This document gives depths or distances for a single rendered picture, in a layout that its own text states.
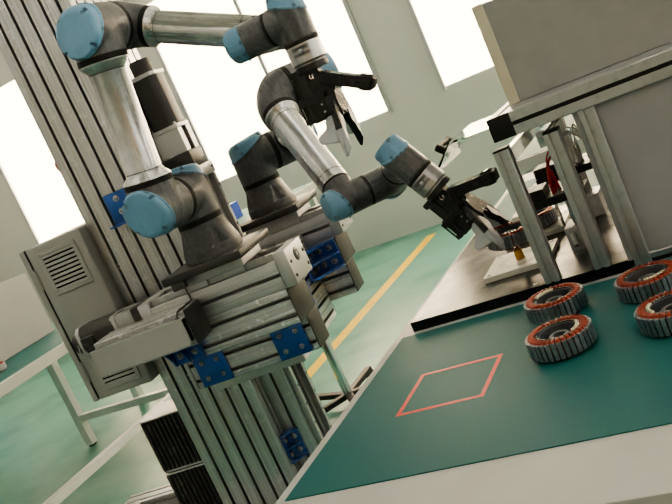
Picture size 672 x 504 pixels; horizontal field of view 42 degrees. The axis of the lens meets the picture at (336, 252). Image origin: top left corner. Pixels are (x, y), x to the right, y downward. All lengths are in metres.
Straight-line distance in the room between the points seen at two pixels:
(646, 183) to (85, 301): 1.52
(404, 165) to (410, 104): 5.01
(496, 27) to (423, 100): 5.15
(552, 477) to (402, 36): 5.94
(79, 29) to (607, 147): 1.13
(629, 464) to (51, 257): 1.78
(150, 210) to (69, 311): 0.62
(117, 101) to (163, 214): 0.27
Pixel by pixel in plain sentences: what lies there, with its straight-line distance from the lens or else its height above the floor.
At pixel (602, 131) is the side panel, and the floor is 1.02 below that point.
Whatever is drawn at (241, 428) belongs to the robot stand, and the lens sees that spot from 2.51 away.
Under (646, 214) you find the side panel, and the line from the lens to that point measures 1.70.
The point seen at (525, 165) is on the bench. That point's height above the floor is 0.72.
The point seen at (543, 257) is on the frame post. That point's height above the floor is 0.82.
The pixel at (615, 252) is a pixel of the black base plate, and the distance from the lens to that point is 1.81.
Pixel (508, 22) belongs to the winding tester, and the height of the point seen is 1.27.
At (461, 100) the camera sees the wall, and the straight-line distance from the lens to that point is 6.83.
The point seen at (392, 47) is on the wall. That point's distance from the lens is 6.93.
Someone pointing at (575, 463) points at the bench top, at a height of 0.75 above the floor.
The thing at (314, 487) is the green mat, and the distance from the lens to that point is 1.37.
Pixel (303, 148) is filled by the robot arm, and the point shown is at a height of 1.19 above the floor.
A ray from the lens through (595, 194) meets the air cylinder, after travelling 2.13.
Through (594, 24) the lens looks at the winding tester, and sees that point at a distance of 1.75.
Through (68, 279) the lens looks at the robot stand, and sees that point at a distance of 2.50.
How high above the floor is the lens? 1.27
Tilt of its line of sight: 9 degrees down
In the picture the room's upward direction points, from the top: 24 degrees counter-clockwise
